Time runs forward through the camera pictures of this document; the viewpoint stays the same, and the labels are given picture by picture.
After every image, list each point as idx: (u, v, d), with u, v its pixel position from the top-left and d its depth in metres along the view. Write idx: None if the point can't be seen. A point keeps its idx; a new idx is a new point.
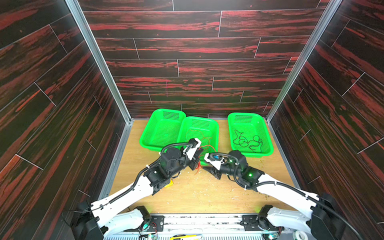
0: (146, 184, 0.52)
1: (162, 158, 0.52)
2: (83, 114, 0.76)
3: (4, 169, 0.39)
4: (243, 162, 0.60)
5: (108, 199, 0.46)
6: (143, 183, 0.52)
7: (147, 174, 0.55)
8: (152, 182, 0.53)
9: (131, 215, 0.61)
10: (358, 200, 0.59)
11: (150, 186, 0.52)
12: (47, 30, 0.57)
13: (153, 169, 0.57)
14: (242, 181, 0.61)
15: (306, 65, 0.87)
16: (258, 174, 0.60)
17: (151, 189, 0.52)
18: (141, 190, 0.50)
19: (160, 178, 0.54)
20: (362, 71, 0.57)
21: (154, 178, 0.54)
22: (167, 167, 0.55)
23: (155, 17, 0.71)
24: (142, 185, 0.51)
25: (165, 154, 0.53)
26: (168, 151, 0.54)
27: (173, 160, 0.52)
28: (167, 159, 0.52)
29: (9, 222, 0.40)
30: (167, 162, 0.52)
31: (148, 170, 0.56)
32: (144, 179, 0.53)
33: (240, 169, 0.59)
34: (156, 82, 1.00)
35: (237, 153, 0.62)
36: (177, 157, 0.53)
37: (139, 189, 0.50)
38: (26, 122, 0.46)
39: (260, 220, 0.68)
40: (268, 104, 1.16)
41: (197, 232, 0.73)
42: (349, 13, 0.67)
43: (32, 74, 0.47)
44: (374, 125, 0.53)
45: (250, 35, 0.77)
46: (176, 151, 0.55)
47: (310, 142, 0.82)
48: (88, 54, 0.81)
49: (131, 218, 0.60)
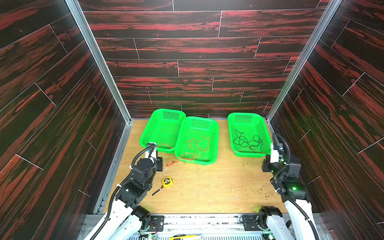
0: (121, 206, 0.50)
1: (135, 172, 0.51)
2: (83, 114, 0.76)
3: (4, 169, 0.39)
4: (294, 169, 0.54)
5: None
6: (117, 207, 0.50)
7: (120, 194, 0.52)
8: (128, 202, 0.51)
9: (125, 226, 0.60)
10: (358, 200, 0.59)
11: (126, 206, 0.50)
12: (47, 30, 0.57)
13: (124, 187, 0.54)
14: (280, 184, 0.56)
15: (306, 65, 0.87)
16: (301, 194, 0.51)
17: (129, 209, 0.51)
18: (118, 216, 0.48)
19: (135, 194, 0.52)
20: (362, 71, 0.57)
21: (129, 195, 0.52)
22: (141, 179, 0.54)
23: (155, 17, 0.71)
24: (118, 210, 0.49)
25: (136, 167, 0.53)
26: (139, 163, 0.54)
27: (146, 170, 0.53)
28: (140, 171, 0.52)
29: (9, 222, 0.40)
30: (142, 175, 0.54)
31: (120, 190, 0.53)
32: (118, 203, 0.50)
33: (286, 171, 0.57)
34: (156, 82, 1.00)
35: (294, 158, 0.56)
36: (149, 166, 0.54)
37: (115, 215, 0.48)
38: (26, 122, 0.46)
39: (260, 212, 0.71)
40: (268, 104, 1.16)
41: (197, 233, 0.73)
42: (349, 13, 0.67)
43: (32, 74, 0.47)
44: (374, 126, 0.53)
45: (250, 35, 0.77)
46: (147, 161, 0.55)
47: (310, 142, 0.82)
48: (88, 54, 0.81)
49: (128, 228, 0.60)
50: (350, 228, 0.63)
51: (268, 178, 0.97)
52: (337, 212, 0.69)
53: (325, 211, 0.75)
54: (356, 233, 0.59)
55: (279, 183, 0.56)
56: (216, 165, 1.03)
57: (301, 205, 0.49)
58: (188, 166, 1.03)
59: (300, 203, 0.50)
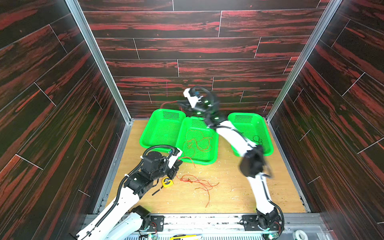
0: (129, 193, 0.51)
1: (145, 161, 0.55)
2: (83, 114, 0.76)
3: (4, 169, 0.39)
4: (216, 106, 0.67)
5: (94, 223, 0.44)
6: (126, 193, 0.51)
7: (127, 183, 0.54)
8: (135, 190, 0.52)
9: (127, 222, 0.60)
10: (357, 199, 0.60)
11: (134, 194, 0.51)
12: (47, 30, 0.57)
13: (133, 176, 0.56)
14: (208, 120, 0.72)
15: (306, 65, 0.87)
16: (222, 119, 0.71)
17: (136, 196, 0.52)
18: (126, 201, 0.49)
19: (142, 183, 0.54)
20: (362, 71, 0.57)
21: (136, 184, 0.54)
22: (149, 169, 0.56)
23: (155, 17, 0.71)
24: (126, 196, 0.50)
25: (147, 156, 0.56)
26: (150, 153, 0.58)
27: (156, 161, 0.57)
28: (150, 161, 0.55)
29: (9, 222, 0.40)
30: (151, 165, 0.57)
31: (128, 179, 0.55)
32: (126, 190, 0.52)
33: (211, 111, 0.71)
34: (156, 83, 1.00)
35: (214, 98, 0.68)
36: (160, 157, 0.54)
37: (123, 201, 0.49)
38: (27, 122, 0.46)
39: (259, 217, 0.68)
40: (268, 104, 1.16)
41: (197, 233, 0.73)
42: (349, 13, 0.67)
43: (32, 73, 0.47)
44: (374, 126, 0.53)
45: (250, 35, 0.77)
46: (158, 152, 0.60)
47: (310, 142, 0.82)
48: (88, 54, 0.81)
49: (130, 224, 0.60)
50: (350, 228, 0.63)
51: (268, 179, 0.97)
52: (337, 212, 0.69)
53: (325, 211, 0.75)
54: (356, 233, 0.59)
55: (207, 120, 0.73)
56: (216, 165, 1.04)
57: (227, 124, 0.69)
58: (188, 166, 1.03)
59: (225, 125, 0.69)
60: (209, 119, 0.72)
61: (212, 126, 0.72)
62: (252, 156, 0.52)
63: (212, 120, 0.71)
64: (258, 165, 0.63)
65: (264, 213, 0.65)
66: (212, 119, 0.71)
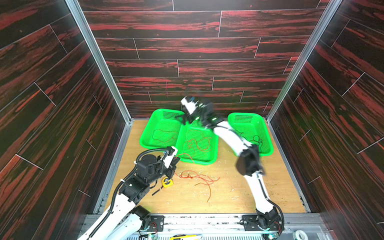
0: (124, 200, 0.50)
1: (139, 167, 0.52)
2: (83, 114, 0.76)
3: (4, 169, 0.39)
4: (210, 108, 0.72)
5: (89, 233, 0.43)
6: (121, 201, 0.50)
7: (123, 189, 0.52)
8: (131, 196, 0.51)
9: (126, 224, 0.60)
10: (358, 199, 0.59)
11: (129, 201, 0.50)
12: (47, 30, 0.57)
13: (128, 182, 0.54)
14: (205, 121, 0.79)
15: (306, 65, 0.87)
16: (219, 120, 0.72)
17: (132, 203, 0.51)
18: (121, 210, 0.48)
19: (138, 189, 0.53)
20: (362, 71, 0.57)
21: (132, 190, 0.52)
22: (144, 175, 0.54)
23: (155, 17, 0.71)
24: (121, 204, 0.49)
25: (140, 162, 0.54)
26: (144, 158, 0.55)
27: (150, 166, 0.54)
28: (144, 166, 0.52)
29: (9, 222, 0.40)
30: (145, 171, 0.54)
31: (123, 185, 0.53)
32: (121, 196, 0.51)
33: (207, 113, 0.77)
34: (156, 83, 1.00)
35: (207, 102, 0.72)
36: (154, 162, 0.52)
37: (118, 209, 0.48)
38: (27, 122, 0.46)
39: (259, 217, 0.68)
40: (268, 104, 1.16)
41: (197, 233, 0.73)
42: (349, 13, 0.67)
43: (32, 74, 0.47)
44: (374, 126, 0.53)
45: (250, 35, 0.77)
46: (152, 156, 0.56)
47: (310, 142, 0.82)
48: (88, 54, 0.81)
49: (129, 226, 0.60)
50: (350, 228, 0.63)
51: (268, 179, 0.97)
52: (337, 212, 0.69)
53: (325, 211, 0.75)
54: (356, 233, 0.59)
55: (205, 120, 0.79)
56: (216, 165, 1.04)
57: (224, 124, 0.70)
58: (188, 166, 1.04)
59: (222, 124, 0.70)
60: (207, 120, 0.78)
61: (210, 125, 0.73)
62: (248, 156, 0.59)
63: (209, 121, 0.73)
64: (253, 163, 0.63)
65: (264, 213, 0.65)
66: (210, 120, 0.74)
